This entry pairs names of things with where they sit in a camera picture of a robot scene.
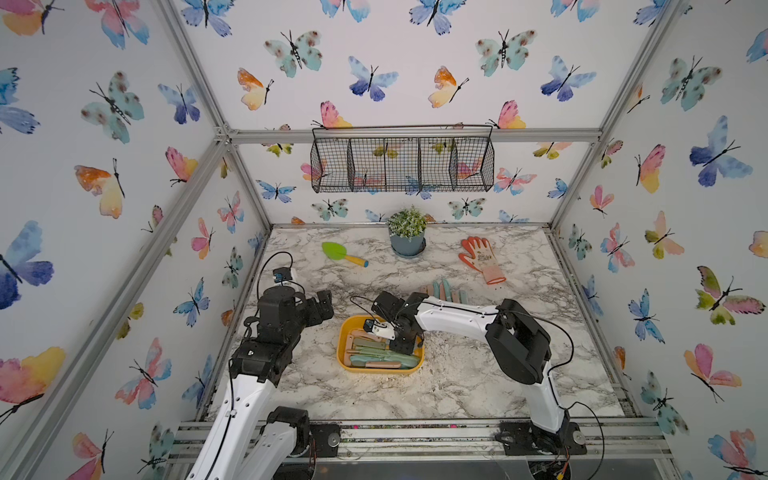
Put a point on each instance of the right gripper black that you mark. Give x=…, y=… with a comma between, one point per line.
x=399, y=348

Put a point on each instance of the potted green plant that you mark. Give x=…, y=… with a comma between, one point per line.
x=407, y=231

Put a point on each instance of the green yellow toy trowel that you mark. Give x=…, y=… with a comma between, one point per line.
x=337, y=252

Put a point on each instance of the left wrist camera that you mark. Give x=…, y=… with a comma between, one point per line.
x=283, y=275

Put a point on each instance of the black wire wall basket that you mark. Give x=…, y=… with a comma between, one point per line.
x=415, y=159

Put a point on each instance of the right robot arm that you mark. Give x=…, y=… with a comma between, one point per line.
x=519, y=345

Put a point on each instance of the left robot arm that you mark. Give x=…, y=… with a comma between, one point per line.
x=247, y=440

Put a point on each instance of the yellow storage box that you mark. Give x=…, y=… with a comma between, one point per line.
x=359, y=351

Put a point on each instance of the red white garden glove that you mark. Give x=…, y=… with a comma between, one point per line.
x=479, y=255

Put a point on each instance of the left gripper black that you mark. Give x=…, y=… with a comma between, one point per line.
x=315, y=316

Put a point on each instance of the aluminium front rail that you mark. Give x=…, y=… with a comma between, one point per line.
x=484, y=439

